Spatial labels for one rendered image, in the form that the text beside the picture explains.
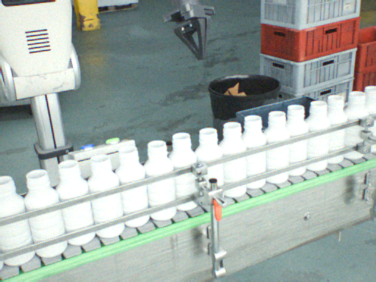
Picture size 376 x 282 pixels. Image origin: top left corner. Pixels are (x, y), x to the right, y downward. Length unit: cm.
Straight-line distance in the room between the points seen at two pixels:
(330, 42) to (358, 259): 163
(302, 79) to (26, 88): 234
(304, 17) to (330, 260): 160
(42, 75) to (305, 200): 80
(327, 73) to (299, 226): 252
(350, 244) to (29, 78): 186
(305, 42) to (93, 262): 267
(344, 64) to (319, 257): 168
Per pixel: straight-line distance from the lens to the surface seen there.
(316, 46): 349
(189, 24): 97
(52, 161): 157
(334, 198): 123
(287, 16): 340
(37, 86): 145
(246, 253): 114
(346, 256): 260
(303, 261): 253
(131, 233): 98
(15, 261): 96
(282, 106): 180
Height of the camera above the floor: 156
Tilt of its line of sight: 24 degrees down
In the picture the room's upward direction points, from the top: 3 degrees counter-clockwise
